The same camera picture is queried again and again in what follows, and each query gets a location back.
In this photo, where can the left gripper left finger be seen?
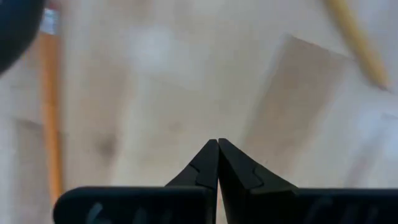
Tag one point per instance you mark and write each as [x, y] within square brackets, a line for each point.
[205, 168]

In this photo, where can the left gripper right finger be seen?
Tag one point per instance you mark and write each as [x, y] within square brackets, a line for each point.
[239, 174]

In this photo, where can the orange pencil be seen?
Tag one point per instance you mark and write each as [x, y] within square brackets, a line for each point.
[51, 109]

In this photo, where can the yellow pencil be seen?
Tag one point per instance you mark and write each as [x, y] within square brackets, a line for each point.
[357, 40]

